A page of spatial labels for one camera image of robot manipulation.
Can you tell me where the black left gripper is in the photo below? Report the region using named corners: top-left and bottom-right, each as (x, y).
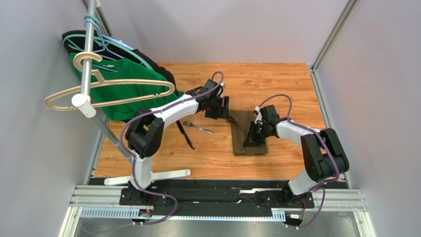
top-left (206, 95), bottom-right (230, 121)

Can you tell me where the brown cloth napkin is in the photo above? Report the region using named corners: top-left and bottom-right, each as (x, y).
top-left (228, 110), bottom-right (268, 157)

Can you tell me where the silver fork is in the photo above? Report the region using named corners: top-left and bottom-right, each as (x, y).
top-left (182, 121), bottom-right (213, 134)

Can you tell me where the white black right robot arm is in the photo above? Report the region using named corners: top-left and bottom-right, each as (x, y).
top-left (243, 105), bottom-right (350, 205)

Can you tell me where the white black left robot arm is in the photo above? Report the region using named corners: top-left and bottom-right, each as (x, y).
top-left (125, 79), bottom-right (225, 192)

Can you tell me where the green t-shirt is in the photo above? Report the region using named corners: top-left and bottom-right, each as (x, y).
top-left (90, 58), bottom-right (184, 121)

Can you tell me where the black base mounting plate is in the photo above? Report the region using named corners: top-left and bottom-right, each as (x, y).
top-left (119, 187), bottom-right (315, 209)

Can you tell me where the white rack base foot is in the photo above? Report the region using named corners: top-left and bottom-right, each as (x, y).
top-left (104, 169), bottom-right (191, 186)

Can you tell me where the silver clothes rack pole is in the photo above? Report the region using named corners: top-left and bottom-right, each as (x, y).
top-left (80, 0), bottom-right (132, 162)

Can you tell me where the teal plastic hanger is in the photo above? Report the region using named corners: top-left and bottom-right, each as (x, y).
top-left (63, 13), bottom-right (155, 70)

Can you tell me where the beige plastic hanger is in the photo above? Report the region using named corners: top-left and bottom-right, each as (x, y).
top-left (44, 52), bottom-right (176, 114)

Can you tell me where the black garment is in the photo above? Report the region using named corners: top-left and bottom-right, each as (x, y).
top-left (62, 30), bottom-right (176, 85)

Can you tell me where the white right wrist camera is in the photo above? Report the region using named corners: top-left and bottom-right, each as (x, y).
top-left (253, 106), bottom-right (263, 124)

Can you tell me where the light blue wire hanger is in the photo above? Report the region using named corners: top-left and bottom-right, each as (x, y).
top-left (69, 18), bottom-right (132, 71)

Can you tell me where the aluminium frame rail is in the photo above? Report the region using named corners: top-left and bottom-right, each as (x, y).
top-left (59, 179), bottom-right (375, 237)

